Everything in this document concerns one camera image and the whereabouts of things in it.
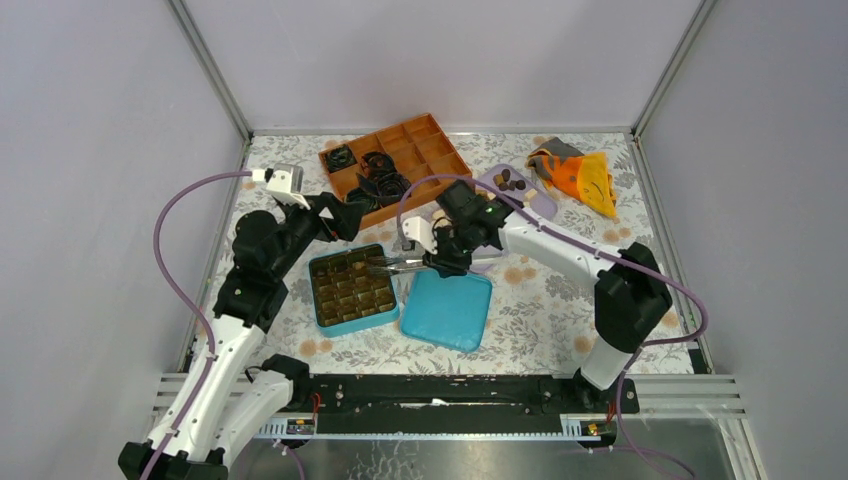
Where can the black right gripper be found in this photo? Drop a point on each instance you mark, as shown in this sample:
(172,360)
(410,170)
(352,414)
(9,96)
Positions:
(442,263)

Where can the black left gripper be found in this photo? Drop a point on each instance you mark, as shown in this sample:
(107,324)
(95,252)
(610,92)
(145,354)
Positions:
(346,216)

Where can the metal serving tongs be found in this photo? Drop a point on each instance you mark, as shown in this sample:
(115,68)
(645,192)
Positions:
(391,266)

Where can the teal chocolate box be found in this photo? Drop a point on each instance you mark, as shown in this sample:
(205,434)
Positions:
(347,298)

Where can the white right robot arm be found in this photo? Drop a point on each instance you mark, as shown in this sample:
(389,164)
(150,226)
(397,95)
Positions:
(630,294)

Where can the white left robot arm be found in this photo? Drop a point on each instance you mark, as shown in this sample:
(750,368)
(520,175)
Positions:
(201,434)

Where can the rolled dark green tie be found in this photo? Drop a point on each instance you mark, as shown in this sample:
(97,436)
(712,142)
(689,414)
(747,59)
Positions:
(367,201)

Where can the pile of assorted chocolates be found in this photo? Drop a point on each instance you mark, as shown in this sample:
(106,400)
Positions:
(517,186)

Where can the rolled dark patterned tie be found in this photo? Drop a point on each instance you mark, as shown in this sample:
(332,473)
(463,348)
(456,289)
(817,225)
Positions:
(384,185)

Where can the wooden compartment tray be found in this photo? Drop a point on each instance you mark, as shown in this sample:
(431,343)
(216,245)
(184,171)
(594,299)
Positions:
(397,168)

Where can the lavender plastic tray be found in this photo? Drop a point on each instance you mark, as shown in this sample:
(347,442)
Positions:
(486,257)

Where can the rolled dark floral tie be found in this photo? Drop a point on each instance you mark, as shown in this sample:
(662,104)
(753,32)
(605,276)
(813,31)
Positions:
(339,158)

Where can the teal box lid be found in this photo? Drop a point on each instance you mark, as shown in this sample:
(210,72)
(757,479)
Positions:
(447,312)

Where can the orange grey cloth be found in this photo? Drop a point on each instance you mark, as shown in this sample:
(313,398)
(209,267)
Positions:
(582,176)

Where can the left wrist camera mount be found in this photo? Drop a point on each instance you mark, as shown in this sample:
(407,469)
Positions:
(283,182)

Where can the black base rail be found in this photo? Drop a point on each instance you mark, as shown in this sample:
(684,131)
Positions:
(488,405)

